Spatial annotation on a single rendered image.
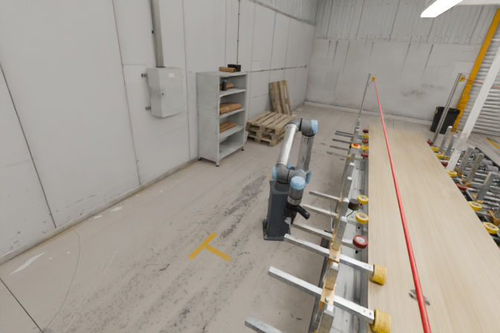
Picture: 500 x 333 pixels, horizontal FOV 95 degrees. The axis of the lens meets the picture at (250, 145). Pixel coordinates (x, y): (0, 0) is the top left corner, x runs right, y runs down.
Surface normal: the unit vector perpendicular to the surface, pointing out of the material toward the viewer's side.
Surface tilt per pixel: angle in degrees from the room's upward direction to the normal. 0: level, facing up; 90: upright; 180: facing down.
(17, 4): 90
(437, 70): 90
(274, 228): 90
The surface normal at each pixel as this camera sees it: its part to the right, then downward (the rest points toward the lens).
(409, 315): 0.06, -0.92
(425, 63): -0.50, 0.31
